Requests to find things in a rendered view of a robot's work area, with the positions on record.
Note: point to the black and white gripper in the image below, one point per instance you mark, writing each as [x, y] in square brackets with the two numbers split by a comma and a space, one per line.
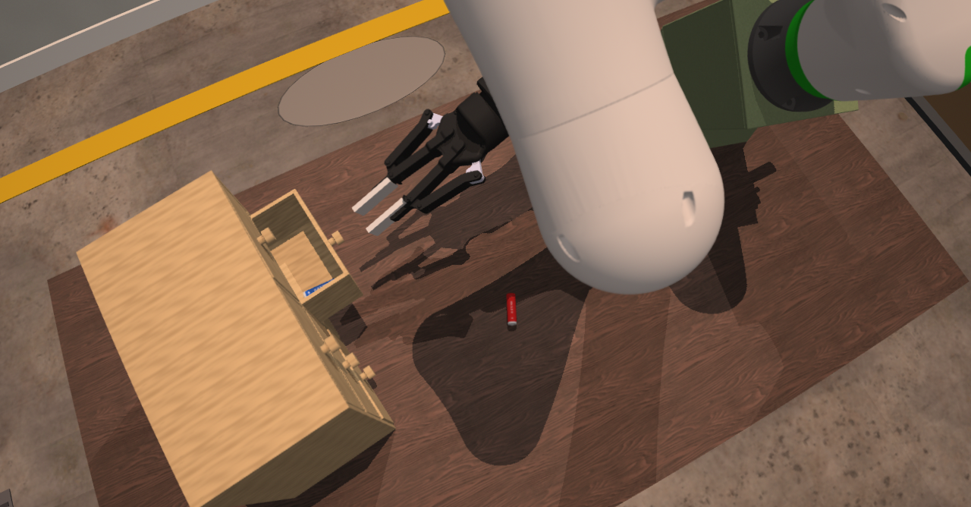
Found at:
[459, 145]

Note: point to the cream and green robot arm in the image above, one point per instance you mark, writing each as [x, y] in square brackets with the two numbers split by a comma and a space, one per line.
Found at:
[626, 192]

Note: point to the red aa battery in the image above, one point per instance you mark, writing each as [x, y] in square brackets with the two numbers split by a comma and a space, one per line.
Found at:
[511, 309]

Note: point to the blue aa battery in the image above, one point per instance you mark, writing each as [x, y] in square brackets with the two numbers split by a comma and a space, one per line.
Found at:
[310, 291]

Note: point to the light wooden chest of drawers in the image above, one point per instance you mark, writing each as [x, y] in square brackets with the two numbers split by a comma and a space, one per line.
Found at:
[241, 403]

